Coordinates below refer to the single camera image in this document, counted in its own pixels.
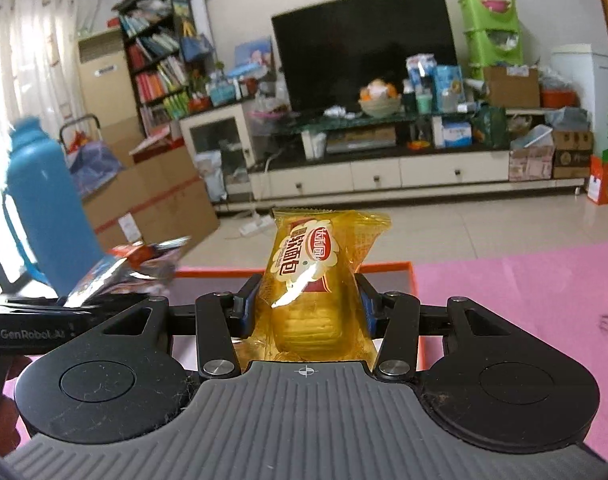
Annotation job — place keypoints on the white glass door cabinet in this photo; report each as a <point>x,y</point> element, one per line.
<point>220,147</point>

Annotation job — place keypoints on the black television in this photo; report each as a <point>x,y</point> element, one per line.
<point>332,50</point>

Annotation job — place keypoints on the fruit basket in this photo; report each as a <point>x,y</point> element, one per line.
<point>379,99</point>

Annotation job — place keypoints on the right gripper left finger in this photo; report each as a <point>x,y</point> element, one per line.
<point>220,318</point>

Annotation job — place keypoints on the orange gift box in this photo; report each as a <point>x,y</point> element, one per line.
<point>597,190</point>

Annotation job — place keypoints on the orange storage box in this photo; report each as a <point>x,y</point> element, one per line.
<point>306,310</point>

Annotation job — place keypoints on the standing air conditioner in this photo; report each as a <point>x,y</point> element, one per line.
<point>104,77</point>

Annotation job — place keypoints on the large cardboard box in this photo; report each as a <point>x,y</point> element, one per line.
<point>159,199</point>

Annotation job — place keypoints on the left hand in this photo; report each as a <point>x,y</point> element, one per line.
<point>10,368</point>

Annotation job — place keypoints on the red clear snack packet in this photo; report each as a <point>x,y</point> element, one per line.
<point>129,268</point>

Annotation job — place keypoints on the yellow bread snack packet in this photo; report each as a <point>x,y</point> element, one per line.
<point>323,232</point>

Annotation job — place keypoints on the white power strip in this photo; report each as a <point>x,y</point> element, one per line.
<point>257,223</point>

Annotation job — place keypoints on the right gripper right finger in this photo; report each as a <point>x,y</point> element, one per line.
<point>393,317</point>

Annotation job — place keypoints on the dark bookshelf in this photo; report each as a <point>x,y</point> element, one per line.
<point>166,51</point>

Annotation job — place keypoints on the blue thermos bottle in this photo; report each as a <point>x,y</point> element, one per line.
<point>62,246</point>

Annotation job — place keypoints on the green stacking bins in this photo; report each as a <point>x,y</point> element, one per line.
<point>492,33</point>

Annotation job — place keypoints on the white tv stand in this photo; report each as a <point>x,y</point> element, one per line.
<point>286,179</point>

